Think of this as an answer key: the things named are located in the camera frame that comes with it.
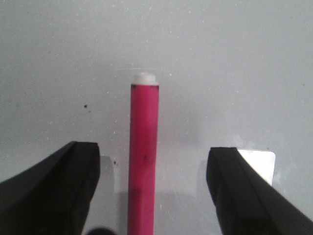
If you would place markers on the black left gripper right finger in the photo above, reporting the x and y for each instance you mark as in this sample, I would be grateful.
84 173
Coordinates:
245 203

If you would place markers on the pink marker pen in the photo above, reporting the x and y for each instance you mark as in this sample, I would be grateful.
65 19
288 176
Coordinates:
143 154

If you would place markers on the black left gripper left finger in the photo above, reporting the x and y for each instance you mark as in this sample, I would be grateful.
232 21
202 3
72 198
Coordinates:
53 196

